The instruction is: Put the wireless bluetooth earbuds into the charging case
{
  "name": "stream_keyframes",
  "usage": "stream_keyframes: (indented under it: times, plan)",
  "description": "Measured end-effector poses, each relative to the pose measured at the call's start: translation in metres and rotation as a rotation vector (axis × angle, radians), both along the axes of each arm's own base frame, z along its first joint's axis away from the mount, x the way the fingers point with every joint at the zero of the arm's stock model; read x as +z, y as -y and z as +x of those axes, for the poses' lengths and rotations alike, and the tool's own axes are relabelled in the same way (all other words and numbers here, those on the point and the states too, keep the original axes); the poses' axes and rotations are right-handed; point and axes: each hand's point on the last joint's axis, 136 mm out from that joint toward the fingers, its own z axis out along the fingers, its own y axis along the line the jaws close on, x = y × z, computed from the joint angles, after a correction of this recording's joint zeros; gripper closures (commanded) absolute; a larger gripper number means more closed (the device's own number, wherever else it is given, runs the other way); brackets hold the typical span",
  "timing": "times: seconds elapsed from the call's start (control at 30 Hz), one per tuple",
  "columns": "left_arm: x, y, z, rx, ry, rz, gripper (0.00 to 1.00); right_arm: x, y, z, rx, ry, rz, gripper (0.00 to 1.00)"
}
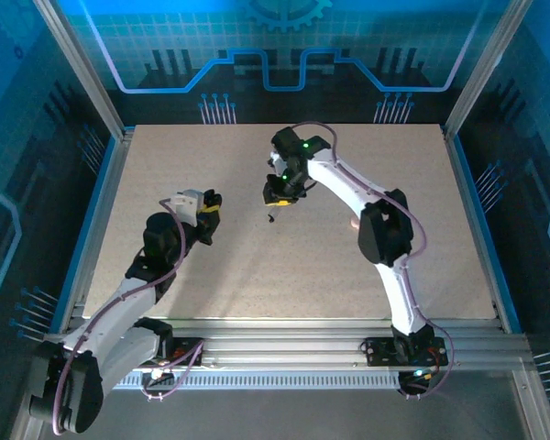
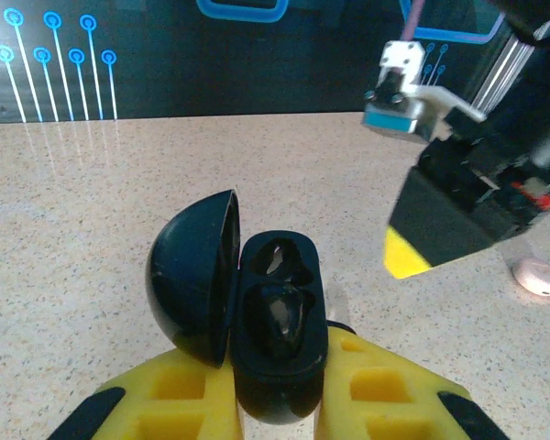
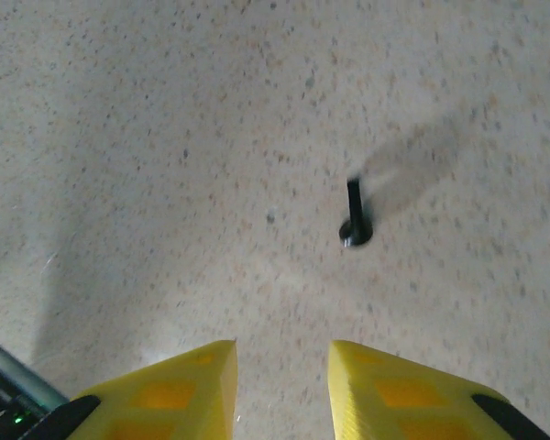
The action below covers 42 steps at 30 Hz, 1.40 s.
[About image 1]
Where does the small circuit board with LEDs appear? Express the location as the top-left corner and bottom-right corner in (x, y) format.
(147, 364), (174, 382)
(399, 366), (436, 396)

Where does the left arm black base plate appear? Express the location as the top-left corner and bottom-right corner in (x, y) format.
(137, 336), (207, 368)

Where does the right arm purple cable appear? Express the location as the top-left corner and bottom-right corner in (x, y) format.
(289, 120), (455, 401)

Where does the aluminium frame post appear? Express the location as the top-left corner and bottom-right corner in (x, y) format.
(30, 0), (137, 138)
(442, 0), (535, 138)

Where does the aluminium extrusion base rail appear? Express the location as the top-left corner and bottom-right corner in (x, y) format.
(40, 318), (535, 363)

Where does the grey slotted cable duct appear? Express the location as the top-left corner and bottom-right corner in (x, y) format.
(112, 371), (404, 391)

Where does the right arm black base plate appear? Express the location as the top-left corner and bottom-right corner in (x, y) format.
(364, 336), (450, 368)

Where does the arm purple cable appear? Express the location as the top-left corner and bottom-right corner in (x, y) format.
(50, 197), (205, 435)
(289, 120), (455, 401)

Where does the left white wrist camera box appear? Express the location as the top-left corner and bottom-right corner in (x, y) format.
(168, 188), (206, 226)

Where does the aluminium table side rail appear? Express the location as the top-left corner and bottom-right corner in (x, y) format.
(441, 126), (510, 331)
(68, 127), (137, 334)

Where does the blue table edge strip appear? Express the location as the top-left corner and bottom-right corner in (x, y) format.
(448, 130), (523, 334)
(49, 126), (126, 334)

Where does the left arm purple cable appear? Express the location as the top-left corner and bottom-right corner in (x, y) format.
(50, 197), (205, 435)

